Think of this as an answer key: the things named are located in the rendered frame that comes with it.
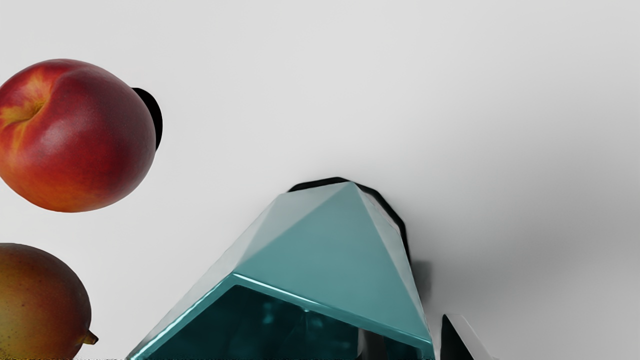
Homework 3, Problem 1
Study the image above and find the teal faceted mug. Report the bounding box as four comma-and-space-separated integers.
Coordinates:
126, 181, 436, 360

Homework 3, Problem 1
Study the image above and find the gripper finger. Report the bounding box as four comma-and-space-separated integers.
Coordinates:
440, 314, 497, 360

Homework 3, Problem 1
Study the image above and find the red green mango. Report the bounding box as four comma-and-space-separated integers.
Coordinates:
0, 243, 99, 360

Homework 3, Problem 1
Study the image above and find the red peach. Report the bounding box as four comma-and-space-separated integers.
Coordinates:
0, 59, 158, 214

